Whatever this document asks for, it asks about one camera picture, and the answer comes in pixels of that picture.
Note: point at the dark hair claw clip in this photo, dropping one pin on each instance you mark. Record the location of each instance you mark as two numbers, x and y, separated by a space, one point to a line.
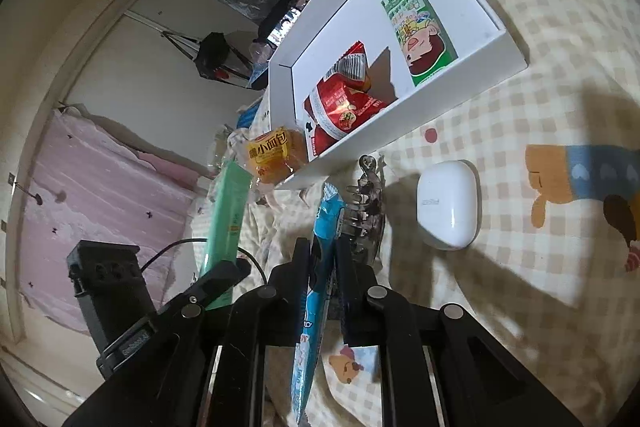
367 202

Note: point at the pink star-print sheet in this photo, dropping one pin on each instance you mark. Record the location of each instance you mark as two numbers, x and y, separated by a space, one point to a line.
100 197

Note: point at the yellow bread packet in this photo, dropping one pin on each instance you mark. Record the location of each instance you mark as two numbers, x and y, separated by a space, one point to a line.
270 157

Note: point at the mint green long box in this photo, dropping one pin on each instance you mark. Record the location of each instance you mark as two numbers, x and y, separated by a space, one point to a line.
227 212

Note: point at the large red snack packet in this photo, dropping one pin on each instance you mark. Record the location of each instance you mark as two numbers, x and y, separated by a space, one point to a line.
350 102

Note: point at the checked bear-print blanket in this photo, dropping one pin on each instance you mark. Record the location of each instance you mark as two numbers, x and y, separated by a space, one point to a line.
525 107

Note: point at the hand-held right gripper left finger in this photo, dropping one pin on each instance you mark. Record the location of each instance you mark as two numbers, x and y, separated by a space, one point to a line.
301 277

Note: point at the green cartoon snack packet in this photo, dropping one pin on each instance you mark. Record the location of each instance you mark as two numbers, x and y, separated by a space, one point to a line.
420 37

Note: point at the blue snack packet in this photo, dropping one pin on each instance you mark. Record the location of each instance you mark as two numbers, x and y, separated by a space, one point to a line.
325 227

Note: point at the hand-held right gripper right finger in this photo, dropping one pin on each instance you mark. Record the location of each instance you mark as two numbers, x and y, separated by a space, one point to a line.
345 287

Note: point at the white earbud case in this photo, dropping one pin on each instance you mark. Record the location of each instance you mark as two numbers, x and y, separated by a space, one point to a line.
447 202

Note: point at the black hanging bag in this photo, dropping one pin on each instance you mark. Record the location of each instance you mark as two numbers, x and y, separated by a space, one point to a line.
212 54

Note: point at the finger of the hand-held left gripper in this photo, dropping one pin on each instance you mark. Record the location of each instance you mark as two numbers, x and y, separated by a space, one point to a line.
225 277

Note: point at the white shallow box tray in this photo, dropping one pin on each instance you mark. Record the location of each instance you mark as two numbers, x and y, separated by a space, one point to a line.
350 22

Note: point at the small red snack packet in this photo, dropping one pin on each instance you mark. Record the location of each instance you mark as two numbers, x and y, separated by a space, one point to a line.
320 144

